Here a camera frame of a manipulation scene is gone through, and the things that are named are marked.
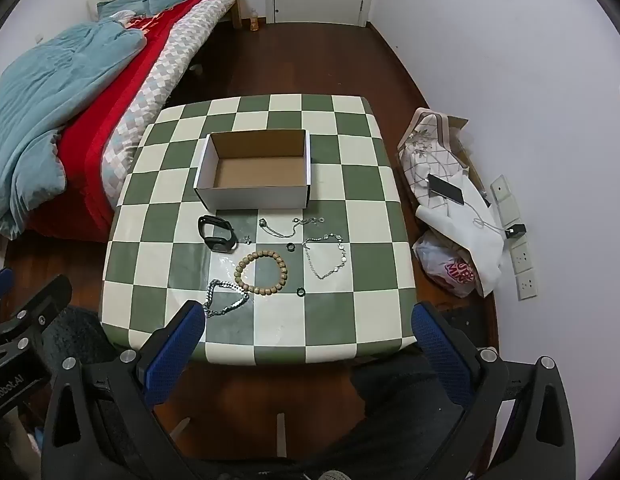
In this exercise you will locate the floral cloth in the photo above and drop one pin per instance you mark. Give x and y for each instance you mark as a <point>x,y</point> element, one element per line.
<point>430,145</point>

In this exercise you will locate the light blue quilt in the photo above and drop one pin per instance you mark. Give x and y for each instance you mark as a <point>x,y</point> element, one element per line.
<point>50,95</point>

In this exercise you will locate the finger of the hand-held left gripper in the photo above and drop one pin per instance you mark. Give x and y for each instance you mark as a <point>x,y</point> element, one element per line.
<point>45,300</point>
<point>0,285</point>

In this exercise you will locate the green white checkered tablecloth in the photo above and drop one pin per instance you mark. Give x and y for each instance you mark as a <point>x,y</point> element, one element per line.
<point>340,185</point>

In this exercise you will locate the black smartphone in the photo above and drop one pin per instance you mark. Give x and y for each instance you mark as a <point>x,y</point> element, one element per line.
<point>446,189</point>

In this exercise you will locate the person's left leg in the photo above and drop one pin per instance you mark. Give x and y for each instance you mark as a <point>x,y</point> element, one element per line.
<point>85,330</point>

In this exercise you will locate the white cardboard box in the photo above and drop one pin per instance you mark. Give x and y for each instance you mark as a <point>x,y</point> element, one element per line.
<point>250,195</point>

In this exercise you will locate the white red plastic bag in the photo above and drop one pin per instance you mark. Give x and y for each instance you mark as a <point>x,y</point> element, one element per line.
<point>445,265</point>

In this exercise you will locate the white cloth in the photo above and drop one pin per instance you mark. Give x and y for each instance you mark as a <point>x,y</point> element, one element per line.
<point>480,255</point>

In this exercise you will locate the black charger plug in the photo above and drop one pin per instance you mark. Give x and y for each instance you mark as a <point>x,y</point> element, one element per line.
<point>516,230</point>

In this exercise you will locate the grey white checkered bedsheet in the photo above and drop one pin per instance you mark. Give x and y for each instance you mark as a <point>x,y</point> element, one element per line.
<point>180,55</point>

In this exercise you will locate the small orange drink bottle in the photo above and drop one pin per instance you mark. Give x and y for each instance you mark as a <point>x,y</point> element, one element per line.
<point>254,21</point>

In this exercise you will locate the bed with red cover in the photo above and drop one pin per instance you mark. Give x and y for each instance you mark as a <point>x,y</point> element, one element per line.
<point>105,115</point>

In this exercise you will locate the black smart band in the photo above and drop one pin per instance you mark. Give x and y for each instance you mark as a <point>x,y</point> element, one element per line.
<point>221,246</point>

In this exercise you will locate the brown cardboard carton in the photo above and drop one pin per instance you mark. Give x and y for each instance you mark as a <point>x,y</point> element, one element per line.
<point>457,122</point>

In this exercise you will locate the person's right leg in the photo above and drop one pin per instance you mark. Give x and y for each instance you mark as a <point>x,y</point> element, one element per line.
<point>400,400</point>

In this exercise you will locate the grey wall switch plate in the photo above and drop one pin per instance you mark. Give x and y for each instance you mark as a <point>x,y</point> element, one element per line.
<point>501,187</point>

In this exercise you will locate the person's leg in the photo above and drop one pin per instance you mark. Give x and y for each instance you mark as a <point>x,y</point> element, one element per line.
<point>85,330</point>
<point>400,400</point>

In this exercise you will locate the wooden bed frame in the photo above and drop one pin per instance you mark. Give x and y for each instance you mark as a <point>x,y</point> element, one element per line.
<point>236,12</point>

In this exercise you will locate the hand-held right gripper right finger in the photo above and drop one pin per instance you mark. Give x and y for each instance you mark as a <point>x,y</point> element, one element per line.
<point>440,350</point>

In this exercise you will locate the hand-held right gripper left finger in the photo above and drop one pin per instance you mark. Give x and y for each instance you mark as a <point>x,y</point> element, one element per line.
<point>175,345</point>

